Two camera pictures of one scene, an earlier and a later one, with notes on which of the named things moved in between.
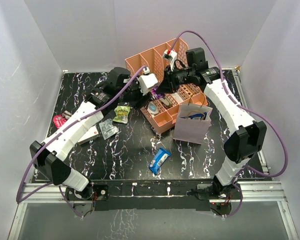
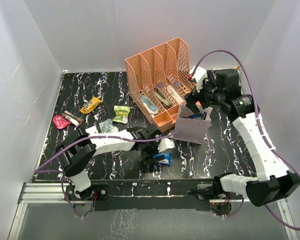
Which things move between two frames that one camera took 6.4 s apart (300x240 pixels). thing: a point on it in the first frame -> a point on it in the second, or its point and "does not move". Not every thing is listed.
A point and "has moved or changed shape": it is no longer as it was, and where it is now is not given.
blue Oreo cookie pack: [160, 159] has moved or changed shape
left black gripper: [142, 100] -> [148, 158]
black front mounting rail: [156, 195] does not move
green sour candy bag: [122, 113] does not move
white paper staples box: [177, 97] does not move
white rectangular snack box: [91, 133] does not move
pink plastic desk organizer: [162, 111] does not move
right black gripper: [168, 84] -> [191, 99]
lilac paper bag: [192, 123] does not move
